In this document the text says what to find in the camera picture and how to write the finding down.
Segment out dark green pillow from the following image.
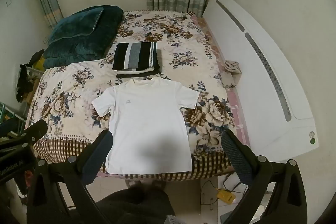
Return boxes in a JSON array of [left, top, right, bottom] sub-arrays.
[[47, 7, 104, 44]]

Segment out dark green quilt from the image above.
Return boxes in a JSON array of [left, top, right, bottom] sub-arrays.
[[42, 5, 124, 69]]

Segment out black grey striped folded garment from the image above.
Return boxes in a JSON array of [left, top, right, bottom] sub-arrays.
[[112, 42, 158, 71]]

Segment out grey cloth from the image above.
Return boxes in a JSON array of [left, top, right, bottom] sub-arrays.
[[165, 215, 184, 224]]

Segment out white t-shirt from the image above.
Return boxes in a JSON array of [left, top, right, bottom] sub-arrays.
[[91, 76, 199, 174]]

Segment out floral bed blanket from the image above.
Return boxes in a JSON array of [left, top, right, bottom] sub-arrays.
[[24, 10, 235, 177]]

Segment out white wire rack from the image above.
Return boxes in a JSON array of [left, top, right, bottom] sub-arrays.
[[20, 67, 46, 98]]

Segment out black cable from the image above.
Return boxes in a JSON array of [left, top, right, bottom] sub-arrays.
[[201, 171, 248, 206]]

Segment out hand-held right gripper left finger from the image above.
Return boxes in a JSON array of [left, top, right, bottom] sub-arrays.
[[26, 130, 113, 224]]

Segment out person's dark pants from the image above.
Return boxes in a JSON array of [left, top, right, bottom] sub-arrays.
[[95, 180, 176, 224]]

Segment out yellow device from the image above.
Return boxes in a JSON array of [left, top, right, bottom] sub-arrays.
[[216, 189, 237, 205]]

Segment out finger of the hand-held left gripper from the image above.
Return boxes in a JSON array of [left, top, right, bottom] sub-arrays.
[[0, 119, 48, 153], [0, 116, 25, 135]]

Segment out white bed headboard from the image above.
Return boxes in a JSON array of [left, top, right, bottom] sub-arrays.
[[202, 0, 319, 155]]

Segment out black folded garment white stripe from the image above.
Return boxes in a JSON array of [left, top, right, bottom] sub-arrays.
[[115, 67, 161, 79]]

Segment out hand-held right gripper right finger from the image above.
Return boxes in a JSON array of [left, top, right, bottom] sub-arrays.
[[221, 130, 307, 224]]

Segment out crumpled beige cloth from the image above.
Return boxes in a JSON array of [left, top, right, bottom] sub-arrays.
[[223, 59, 242, 88]]

